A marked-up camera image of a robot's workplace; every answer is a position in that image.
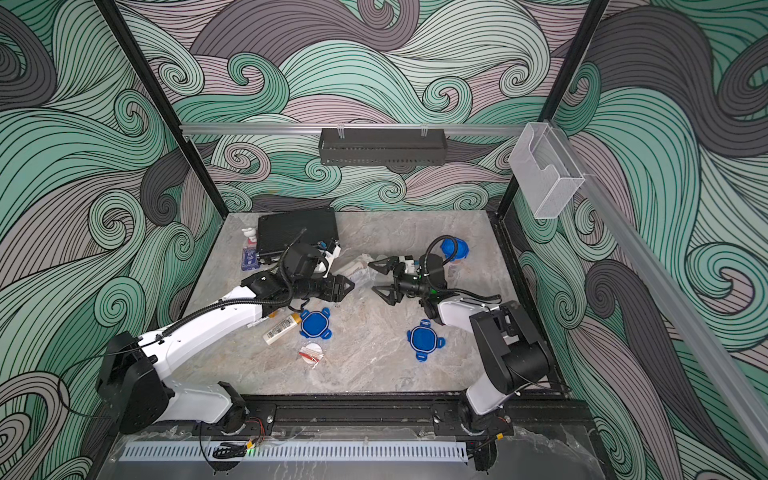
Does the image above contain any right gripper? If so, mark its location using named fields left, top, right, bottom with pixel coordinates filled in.
left=370, top=257, right=431, bottom=305

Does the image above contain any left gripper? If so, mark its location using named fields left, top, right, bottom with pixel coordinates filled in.
left=291, top=273, right=354, bottom=303

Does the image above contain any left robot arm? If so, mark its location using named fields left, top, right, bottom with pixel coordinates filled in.
left=96, top=243, right=354, bottom=435

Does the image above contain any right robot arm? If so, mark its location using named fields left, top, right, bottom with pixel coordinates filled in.
left=368, top=253, right=551, bottom=417

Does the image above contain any white tube orange cap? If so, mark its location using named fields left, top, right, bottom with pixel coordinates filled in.
left=263, top=313, right=302, bottom=345

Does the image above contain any round red white packet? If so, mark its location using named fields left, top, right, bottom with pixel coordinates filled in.
left=299, top=343, right=324, bottom=368

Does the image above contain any black ribbed case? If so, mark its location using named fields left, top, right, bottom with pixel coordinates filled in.
left=257, top=209, right=339, bottom=263

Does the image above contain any blue playing card box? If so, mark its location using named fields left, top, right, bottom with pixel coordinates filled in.
left=241, top=249, right=260, bottom=271

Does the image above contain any white pink small bottle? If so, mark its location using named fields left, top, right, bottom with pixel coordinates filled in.
left=242, top=227, right=257, bottom=250

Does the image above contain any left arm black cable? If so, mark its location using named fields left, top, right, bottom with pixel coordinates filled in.
left=56, top=227, right=307, bottom=421

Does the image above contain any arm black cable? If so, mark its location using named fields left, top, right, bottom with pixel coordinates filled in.
left=56, top=227, right=307, bottom=421
left=422, top=235, right=502, bottom=304

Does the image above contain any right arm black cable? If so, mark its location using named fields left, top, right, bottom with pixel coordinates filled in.
left=422, top=235, right=502, bottom=304

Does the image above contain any black wall shelf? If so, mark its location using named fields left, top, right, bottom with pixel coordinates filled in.
left=318, top=129, right=448, bottom=168

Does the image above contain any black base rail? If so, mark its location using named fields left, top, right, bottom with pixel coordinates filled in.
left=232, top=391, right=591, bottom=437

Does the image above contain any aluminium wall rail back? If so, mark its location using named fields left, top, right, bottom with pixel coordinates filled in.
left=180, top=122, right=525, bottom=137

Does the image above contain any aluminium wall rail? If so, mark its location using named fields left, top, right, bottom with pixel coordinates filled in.
left=550, top=125, right=767, bottom=459
left=180, top=122, right=525, bottom=137

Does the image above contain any clear acrylic wall holder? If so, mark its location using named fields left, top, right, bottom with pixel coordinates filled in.
left=509, top=122, right=585, bottom=219

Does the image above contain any white perforated cable duct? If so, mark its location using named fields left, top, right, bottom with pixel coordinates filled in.
left=118, top=440, right=469, bottom=463

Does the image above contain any aluminium wall rail right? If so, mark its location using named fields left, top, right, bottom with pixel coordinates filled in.
left=550, top=125, right=767, bottom=459

